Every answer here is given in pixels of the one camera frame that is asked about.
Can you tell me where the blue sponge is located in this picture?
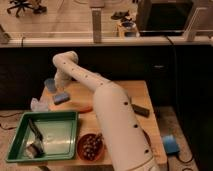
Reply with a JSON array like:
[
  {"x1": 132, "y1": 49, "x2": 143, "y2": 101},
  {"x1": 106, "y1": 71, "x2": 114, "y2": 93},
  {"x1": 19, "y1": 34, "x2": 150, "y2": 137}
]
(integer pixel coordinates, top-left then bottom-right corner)
[{"x1": 53, "y1": 92, "x2": 70, "y2": 105}]

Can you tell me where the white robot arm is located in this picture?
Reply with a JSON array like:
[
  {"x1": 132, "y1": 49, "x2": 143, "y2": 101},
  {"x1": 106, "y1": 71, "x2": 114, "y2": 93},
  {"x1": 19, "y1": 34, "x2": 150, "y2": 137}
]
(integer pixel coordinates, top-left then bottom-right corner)
[{"x1": 53, "y1": 51, "x2": 160, "y2": 171}]

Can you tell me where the green plastic tray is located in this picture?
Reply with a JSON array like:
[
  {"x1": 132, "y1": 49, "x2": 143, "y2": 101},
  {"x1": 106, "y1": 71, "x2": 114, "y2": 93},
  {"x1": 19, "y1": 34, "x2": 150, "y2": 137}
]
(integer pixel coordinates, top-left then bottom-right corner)
[{"x1": 6, "y1": 111, "x2": 78, "y2": 163}]

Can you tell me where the black spatula in tray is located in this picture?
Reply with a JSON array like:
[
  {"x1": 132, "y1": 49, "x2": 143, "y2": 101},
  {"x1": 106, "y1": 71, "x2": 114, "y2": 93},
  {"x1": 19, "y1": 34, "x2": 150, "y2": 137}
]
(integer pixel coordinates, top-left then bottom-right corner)
[{"x1": 25, "y1": 119, "x2": 44, "y2": 158}]

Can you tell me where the blue plastic cup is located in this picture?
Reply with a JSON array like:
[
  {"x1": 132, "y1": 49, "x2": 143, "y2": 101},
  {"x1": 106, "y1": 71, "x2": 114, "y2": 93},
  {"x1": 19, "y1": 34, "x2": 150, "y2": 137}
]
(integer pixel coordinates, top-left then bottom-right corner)
[{"x1": 44, "y1": 78, "x2": 57, "y2": 93}]

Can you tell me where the orange carrot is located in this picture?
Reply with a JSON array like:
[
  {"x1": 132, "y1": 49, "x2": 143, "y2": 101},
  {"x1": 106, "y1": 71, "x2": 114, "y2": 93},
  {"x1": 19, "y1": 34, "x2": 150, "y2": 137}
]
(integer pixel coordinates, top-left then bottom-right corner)
[{"x1": 75, "y1": 106, "x2": 93, "y2": 114}]

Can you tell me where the red bowl of grapes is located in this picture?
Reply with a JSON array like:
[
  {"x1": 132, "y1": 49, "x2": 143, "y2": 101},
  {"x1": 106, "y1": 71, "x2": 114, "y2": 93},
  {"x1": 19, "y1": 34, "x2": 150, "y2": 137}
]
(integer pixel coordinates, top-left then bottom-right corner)
[{"x1": 77, "y1": 133, "x2": 104, "y2": 162}]

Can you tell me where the black office chair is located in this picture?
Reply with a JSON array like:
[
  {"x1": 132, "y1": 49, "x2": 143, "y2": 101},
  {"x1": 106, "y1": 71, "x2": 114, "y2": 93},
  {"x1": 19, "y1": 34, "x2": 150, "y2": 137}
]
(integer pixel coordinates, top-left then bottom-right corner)
[{"x1": 7, "y1": 0, "x2": 47, "y2": 17}]

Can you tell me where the black rectangular block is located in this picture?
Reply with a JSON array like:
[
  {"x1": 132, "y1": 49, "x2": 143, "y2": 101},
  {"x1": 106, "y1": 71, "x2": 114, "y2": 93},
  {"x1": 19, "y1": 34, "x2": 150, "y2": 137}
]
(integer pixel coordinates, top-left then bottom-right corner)
[{"x1": 132, "y1": 104, "x2": 150, "y2": 117}]

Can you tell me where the black monitor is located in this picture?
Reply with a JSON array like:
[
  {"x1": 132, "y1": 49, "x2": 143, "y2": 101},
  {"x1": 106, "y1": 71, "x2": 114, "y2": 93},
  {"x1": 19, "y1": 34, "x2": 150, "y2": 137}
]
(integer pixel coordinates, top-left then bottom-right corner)
[{"x1": 136, "y1": 0, "x2": 193, "y2": 36}]

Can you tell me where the blue foot pedal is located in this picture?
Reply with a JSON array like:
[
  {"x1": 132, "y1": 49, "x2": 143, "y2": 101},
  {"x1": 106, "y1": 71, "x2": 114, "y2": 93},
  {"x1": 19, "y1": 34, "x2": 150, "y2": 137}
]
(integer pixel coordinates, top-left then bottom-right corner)
[{"x1": 162, "y1": 135, "x2": 180, "y2": 155}]

